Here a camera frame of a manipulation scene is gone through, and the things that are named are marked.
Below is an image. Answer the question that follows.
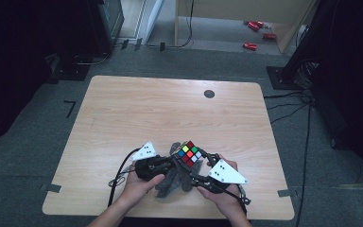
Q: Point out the black stand base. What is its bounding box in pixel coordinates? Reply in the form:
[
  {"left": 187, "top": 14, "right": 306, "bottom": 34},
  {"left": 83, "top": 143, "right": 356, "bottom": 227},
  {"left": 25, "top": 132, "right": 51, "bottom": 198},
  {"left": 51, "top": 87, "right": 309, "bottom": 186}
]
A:
[{"left": 266, "top": 65, "right": 301, "bottom": 91}]

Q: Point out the grey tape strip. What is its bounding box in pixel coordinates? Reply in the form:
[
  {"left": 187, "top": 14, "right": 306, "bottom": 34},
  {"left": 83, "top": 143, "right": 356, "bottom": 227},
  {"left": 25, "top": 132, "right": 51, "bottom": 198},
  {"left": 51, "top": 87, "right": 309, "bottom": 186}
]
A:
[
  {"left": 40, "top": 183, "right": 62, "bottom": 194},
  {"left": 277, "top": 188, "right": 293, "bottom": 199}
]

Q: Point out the grey fuzzy cloth pouch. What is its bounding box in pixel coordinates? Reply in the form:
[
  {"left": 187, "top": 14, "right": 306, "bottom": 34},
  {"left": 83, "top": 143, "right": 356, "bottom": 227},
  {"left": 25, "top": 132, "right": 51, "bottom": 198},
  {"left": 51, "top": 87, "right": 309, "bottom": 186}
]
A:
[{"left": 154, "top": 141, "right": 203, "bottom": 200}]

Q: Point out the white panel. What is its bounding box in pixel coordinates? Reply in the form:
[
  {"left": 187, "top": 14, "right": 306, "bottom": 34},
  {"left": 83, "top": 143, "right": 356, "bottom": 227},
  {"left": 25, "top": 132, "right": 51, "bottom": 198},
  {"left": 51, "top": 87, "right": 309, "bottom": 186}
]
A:
[{"left": 145, "top": 0, "right": 165, "bottom": 45}]

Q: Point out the black cabinet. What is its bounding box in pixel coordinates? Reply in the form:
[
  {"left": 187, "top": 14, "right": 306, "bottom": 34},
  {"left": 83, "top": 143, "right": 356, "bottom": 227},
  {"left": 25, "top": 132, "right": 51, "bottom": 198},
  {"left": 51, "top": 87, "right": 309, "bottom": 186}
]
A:
[{"left": 86, "top": 0, "right": 126, "bottom": 57}]

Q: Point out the black floor base plate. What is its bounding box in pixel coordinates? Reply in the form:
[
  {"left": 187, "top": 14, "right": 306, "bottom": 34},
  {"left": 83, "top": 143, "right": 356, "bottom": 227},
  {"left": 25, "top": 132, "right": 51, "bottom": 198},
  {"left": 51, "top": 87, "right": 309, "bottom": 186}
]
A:
[{"left": 50, "top": 53, "right": 92, "bottom": 82}]

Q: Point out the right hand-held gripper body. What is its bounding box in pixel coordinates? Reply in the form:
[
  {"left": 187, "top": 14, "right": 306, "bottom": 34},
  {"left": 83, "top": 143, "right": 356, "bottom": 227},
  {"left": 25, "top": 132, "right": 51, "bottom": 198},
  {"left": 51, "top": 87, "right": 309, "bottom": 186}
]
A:
[{"left": 188, "top": 152, "right": 250, "bottom": 194}]

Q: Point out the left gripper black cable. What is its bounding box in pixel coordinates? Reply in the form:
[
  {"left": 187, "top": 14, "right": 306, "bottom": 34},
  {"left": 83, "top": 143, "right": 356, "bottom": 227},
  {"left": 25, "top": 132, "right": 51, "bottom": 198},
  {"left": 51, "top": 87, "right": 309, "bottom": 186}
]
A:
[{"left": 107, "top": 147, "right": 144, "bottom": 208}]

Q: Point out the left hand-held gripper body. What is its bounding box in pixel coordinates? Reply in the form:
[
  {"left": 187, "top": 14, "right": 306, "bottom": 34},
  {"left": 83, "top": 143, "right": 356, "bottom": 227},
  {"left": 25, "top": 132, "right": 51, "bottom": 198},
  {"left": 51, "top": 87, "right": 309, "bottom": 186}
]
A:
[{"left": 130, "top": 141, "right": 175, "bottom": 183}]

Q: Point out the black tape corner mark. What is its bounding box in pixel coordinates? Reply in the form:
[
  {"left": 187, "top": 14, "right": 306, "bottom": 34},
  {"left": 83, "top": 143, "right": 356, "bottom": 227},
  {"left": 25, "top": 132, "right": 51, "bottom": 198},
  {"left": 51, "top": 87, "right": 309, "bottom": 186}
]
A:
[{"left": 63, "top": 99, "right": 78, "bottom": 119}]

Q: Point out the person's right hand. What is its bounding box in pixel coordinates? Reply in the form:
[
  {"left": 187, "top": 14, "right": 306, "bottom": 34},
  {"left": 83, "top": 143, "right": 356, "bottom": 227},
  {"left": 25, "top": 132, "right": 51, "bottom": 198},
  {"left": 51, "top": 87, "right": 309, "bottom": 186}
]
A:
[{"left": 196, "top": 153, "right": 244, "bottom": 219}]

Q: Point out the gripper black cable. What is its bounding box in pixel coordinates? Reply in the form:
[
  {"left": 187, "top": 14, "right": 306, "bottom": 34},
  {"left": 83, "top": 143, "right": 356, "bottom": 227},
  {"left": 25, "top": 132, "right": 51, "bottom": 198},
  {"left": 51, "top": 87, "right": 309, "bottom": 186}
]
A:
[
  {"left": 107, "top": 147, "right": 144, "bottom": 208},
  {"left": 232, "top": 183, "right": 252, "bottom": 216}
]

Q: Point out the colourful puzzle cube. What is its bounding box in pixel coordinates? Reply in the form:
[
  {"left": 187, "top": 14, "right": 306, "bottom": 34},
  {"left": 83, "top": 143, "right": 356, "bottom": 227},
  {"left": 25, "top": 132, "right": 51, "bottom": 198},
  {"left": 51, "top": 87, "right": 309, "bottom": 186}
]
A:
[{"left": 176, "top": 140, "right": 204, "bottom": 168}]

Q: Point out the black hanging cable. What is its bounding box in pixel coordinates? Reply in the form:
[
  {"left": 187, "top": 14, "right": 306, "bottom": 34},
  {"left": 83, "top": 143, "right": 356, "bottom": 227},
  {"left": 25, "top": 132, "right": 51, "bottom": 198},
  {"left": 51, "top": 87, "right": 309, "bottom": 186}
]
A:
[{"left": 166, "top": 0, "right": 196, "bottom": 49}]

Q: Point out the person's left hand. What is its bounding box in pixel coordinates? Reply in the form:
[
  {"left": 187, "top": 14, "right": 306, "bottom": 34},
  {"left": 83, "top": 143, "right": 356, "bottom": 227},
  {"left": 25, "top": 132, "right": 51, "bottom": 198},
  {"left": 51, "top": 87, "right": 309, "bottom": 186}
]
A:
[{"left": 118, "top": 169, "right": 166, "bottom": 212}]

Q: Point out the tangled cable bundle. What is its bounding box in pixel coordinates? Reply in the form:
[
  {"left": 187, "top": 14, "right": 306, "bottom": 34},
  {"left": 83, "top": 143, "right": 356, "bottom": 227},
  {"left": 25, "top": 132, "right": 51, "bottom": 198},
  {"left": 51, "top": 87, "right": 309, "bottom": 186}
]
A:
[{"left": 295, "top": 60, "right": 321, "bottom": 90}]

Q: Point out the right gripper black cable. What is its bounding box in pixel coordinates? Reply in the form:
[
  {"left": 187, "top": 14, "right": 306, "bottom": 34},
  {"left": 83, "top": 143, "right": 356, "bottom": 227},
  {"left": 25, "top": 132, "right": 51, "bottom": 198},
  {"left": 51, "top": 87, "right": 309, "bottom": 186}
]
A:
[{"left": 232, "top": 183, "right": 252, "bottom": 216}]

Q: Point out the long black floor cable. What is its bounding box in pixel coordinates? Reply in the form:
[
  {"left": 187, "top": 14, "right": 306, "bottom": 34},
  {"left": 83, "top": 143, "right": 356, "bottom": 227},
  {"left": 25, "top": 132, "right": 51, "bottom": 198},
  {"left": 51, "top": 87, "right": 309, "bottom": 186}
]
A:
[{"left": 295, "top": 100, "right": 314, "bottom": 227}]

